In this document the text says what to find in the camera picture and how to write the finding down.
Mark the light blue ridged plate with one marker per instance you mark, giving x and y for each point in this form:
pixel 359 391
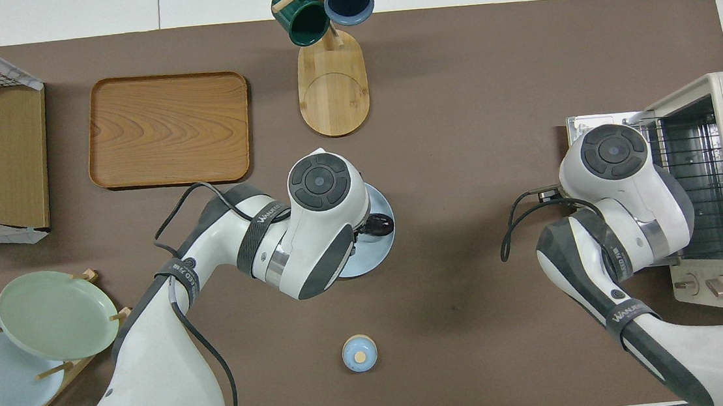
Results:
pixel 379 254

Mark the dark purple eggplant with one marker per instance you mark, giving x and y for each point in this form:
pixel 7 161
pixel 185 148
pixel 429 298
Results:
pixel 380 226

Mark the rectangular wooden tray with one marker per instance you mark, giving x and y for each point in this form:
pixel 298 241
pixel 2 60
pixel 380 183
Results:
pixel 165 128

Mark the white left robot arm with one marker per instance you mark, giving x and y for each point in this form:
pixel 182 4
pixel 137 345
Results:
pixel 154 378

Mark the wooden mug tree stand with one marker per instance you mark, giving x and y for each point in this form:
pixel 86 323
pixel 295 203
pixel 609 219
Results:
pixel 334 94

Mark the dark green mug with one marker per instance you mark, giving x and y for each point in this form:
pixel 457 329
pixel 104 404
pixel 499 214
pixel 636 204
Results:
pixel 303 21

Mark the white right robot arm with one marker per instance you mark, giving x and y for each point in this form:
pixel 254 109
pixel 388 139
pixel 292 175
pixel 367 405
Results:
pixel 623 206

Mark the pale green plate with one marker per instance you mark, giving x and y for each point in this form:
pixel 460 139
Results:
pixel 51 315

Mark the wooden plate rack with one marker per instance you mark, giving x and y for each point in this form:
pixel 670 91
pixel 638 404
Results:
pixel 126 314

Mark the brown paper table mat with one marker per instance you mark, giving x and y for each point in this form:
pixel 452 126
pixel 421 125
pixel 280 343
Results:
pixel 476 317

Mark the small blue jar wooden knob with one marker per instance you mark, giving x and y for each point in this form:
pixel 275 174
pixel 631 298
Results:
pixel 354 349

